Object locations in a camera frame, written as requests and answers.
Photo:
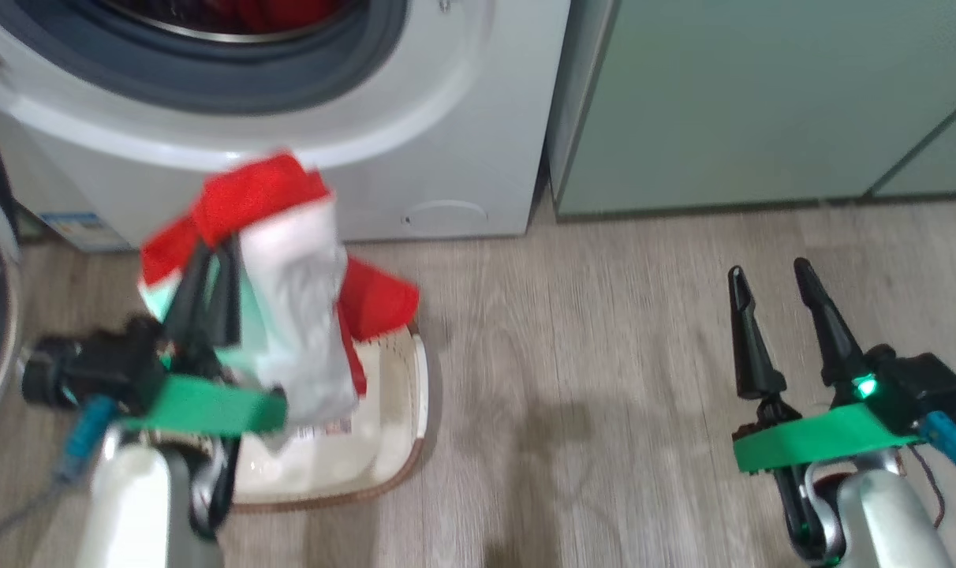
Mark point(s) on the plain red garment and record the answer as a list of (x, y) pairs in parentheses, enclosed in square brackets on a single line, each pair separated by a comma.
[(281, 12)]

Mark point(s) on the round white filter cover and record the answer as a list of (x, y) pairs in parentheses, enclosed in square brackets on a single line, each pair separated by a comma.
[(446, 217)]

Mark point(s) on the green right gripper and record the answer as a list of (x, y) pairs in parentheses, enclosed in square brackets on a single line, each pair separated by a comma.
[(825, 442)]

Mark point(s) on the white printed basket label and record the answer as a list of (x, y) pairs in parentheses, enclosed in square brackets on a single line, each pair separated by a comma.
[(324, 430)]

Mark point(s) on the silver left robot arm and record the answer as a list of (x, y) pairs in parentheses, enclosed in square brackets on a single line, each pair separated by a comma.
[(131, 505)]

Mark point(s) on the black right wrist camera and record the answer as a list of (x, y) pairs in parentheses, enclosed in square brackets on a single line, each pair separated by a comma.
[(920, 386)]

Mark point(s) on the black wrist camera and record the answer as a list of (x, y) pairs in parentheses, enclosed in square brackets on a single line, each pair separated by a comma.
[(107, 363), (920, 386)]

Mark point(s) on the blue right camera connector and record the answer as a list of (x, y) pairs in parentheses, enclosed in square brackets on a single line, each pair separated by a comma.
[(951, 446)]

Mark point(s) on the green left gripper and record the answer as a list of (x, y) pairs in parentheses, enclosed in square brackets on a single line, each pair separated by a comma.
[(210, 406)]

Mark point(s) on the blue energy label sticker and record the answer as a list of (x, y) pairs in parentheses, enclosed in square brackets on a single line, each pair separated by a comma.
[(84, 231)]

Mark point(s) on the cream basket with brown rim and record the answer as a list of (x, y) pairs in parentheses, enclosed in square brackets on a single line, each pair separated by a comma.
[(399, 426)]

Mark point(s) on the red white mint garment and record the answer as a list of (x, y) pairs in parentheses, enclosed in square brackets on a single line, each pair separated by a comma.
[(296, 284)]

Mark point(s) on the white front-load washing machine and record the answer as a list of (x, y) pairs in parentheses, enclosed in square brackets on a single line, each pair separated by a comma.
[(462, 118)]

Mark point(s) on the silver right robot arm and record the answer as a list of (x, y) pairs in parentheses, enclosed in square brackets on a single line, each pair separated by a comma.
[(888, 521)]

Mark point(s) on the blue left camera connector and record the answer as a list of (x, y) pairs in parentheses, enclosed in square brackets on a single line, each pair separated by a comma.
[(87, 438)]

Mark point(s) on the pale green cabinet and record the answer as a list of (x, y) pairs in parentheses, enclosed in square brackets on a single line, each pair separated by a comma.
[(935, 158), (722, 102)]

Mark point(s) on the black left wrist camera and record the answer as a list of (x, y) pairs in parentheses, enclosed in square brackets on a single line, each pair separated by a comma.
[(107, 363)]

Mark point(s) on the blue camera connector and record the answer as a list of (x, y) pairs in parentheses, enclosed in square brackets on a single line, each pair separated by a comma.
[(951, 446), (87, 438)]

